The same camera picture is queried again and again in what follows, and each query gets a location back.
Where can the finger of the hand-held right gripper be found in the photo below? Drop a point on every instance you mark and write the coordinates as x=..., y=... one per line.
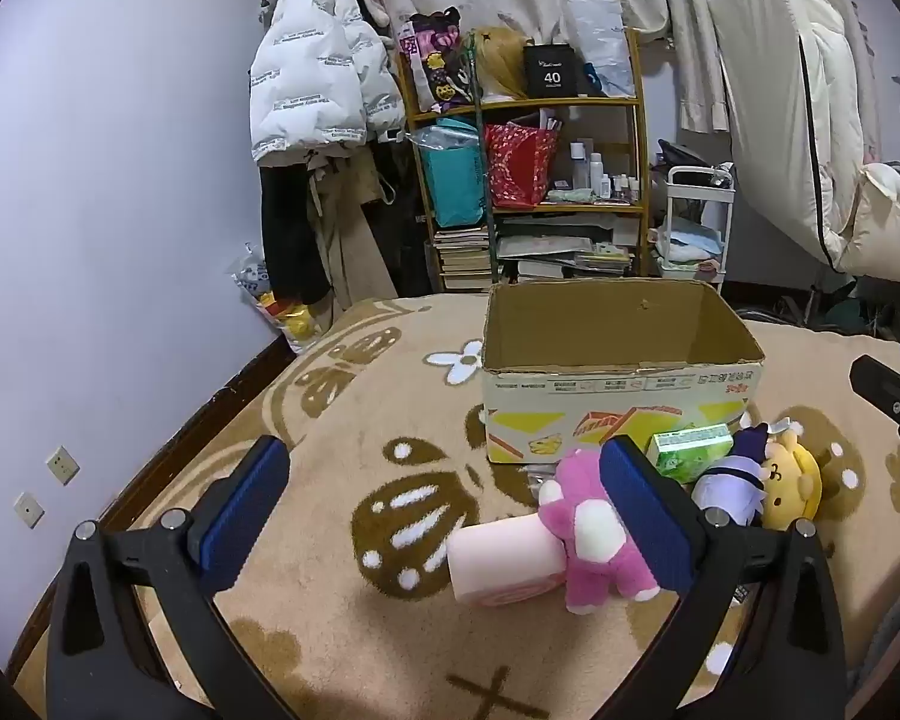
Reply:
x=889, y=394

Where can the white utility cart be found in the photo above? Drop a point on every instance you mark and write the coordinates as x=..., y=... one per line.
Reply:
x=726, y=217

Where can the printed cardboard box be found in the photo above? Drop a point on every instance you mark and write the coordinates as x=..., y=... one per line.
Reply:
x=607, y=405

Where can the beige coat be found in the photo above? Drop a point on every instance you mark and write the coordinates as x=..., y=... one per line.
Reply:
x=352, y=240

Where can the group of cosmetic bottles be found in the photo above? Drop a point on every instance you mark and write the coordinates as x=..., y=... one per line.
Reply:
x=607, y=176

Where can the purple printed bag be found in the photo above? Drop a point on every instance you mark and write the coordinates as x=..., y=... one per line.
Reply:
x=431, y=60

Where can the white puffer jacket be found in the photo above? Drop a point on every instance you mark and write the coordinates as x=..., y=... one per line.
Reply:
x=307, y=67

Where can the green pole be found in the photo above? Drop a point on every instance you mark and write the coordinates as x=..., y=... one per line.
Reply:
x=481, y=165

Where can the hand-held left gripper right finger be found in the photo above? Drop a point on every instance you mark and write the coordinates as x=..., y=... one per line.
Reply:
x=645, y=517

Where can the red patterned bag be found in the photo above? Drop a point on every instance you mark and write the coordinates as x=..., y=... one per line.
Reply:
x=521, y=165

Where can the teal bag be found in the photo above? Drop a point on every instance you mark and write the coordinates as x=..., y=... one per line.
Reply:
x=454, y=180

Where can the yellow plush toy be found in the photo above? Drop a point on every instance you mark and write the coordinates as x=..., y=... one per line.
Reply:
x=791, y=480

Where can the cream quilt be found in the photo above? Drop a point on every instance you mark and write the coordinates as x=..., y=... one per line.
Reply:
x=892, y=217

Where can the beige patterned rug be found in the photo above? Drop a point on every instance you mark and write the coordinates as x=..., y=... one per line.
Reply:
x=390, y=405

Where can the pink plush toy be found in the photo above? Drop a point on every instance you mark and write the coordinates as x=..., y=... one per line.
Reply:
x=592, y=540

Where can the black box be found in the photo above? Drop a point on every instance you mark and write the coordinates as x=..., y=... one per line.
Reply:
x=553, y=71

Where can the pink foam cushion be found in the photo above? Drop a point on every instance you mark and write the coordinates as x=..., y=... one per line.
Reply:
x=502, y=559

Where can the plastic bag of toys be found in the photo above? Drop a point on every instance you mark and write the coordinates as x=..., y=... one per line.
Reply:
x=289, y=315

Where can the stack of books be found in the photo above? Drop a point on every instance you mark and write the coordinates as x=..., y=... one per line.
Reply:
x=461, y=259

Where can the green tissue pack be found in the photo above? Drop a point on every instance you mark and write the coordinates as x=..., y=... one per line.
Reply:
x=686, y=454

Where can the wooden shelf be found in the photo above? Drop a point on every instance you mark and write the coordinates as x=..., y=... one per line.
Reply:
x=640, y=165

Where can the white wall socket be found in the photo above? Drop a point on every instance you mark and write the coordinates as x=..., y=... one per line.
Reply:
x=28, y=511
x=64, y=465

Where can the black hanging garment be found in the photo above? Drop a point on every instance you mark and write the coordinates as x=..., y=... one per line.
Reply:
x=289, y=232

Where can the white plastic bag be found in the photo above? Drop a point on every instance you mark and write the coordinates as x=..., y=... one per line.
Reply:
x=604, y=45

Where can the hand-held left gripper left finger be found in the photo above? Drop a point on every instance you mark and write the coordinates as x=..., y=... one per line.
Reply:
x=244, y=510

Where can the pile of books and papers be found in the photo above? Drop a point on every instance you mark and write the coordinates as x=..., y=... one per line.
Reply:
x=562, y=247

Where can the blonde wig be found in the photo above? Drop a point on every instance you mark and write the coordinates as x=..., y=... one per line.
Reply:
x=506, y=64

